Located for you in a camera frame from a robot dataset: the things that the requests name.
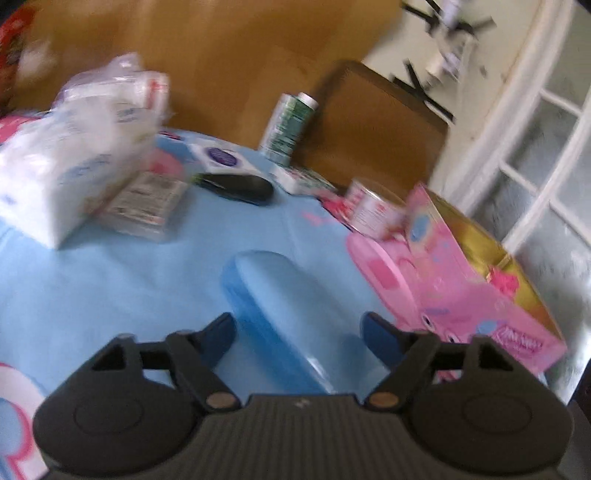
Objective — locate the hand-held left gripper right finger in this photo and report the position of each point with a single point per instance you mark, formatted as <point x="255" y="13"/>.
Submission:
<point x="378" y="334"/>

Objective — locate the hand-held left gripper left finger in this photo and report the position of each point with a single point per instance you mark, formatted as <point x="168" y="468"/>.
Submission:
<point x="219" y="337"/>

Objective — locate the blue glasses case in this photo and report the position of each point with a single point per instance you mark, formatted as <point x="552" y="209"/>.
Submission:
<point x="281" y="304"/>

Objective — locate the pink biscuit tin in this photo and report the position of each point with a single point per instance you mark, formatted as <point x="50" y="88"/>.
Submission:
<point x="461" y="295"/>

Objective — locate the pink cloth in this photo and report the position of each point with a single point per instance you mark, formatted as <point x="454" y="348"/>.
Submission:
<point x="503" y="281"/>

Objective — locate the black glasses case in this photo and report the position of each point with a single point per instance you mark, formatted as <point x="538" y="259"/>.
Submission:
<point x="235" y="187"/>

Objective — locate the clear plastic packet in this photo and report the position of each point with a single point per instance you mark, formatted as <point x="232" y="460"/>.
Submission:
<point x="143" y="203"/>

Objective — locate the white and green small box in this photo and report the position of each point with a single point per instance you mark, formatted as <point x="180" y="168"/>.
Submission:
<point x="300" y="180"/>

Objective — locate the white packet with oval label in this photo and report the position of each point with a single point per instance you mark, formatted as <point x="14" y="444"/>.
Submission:
<point x="221" y="158"/>

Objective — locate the printed blue blanket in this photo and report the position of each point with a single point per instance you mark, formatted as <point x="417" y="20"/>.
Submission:
<point x="138" y="286"/>

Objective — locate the pink and white can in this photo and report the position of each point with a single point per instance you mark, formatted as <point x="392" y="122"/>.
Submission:
<point x="369" y="207"/>

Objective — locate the brown woven chair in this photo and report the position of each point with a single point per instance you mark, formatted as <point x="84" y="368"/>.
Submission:
<point x="369" y="129"/>

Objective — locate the green drink carton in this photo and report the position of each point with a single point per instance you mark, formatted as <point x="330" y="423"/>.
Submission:
<point x="286" y="127"/>

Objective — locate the white glass door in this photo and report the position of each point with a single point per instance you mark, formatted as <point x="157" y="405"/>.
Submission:
<point x="545" y="184"/>

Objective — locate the white tissue pack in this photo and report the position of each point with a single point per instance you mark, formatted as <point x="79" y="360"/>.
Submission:
<point x="51" y="184"/>

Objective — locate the black tape strip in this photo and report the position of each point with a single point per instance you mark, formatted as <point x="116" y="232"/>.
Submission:
<point x="427" y="99"/>
<point x="461" y="21"/>

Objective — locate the clear plastic bag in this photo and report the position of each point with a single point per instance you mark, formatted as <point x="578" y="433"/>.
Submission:
<point x="111" y="87"/>

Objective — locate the wooden board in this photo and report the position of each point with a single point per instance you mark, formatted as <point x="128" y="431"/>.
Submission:
<point x="221" y="55"/>

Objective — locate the red snack box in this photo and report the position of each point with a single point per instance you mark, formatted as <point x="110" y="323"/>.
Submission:
<point x="9" y="41"/>

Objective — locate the white wall socket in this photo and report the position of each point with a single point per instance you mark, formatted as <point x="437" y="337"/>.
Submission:
<point x="450" y="9"/>

